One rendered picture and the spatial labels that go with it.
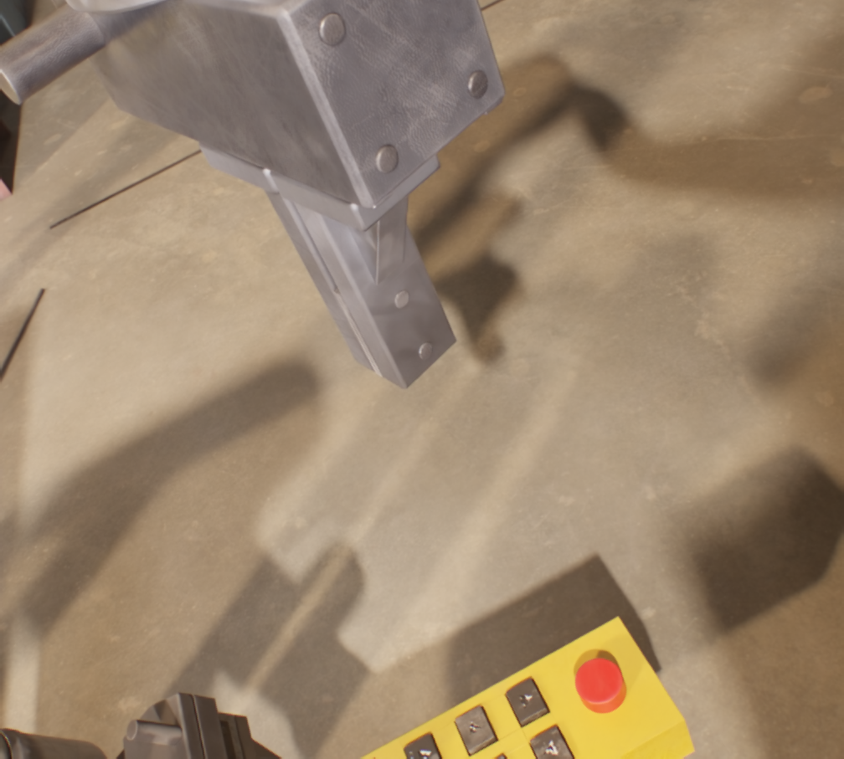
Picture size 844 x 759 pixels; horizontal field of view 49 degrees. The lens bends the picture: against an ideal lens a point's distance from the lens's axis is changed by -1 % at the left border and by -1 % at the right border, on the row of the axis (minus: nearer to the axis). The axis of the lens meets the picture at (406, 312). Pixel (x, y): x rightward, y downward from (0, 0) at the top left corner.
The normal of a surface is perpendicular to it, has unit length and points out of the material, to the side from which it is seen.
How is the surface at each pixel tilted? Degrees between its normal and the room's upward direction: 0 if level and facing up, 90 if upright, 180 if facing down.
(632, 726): 0
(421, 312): 90
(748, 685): 0
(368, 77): 90
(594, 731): 0
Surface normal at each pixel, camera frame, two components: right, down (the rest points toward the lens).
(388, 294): 0.64, 0.32
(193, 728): 0.60, -0.75
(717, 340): -0.33, -0.70
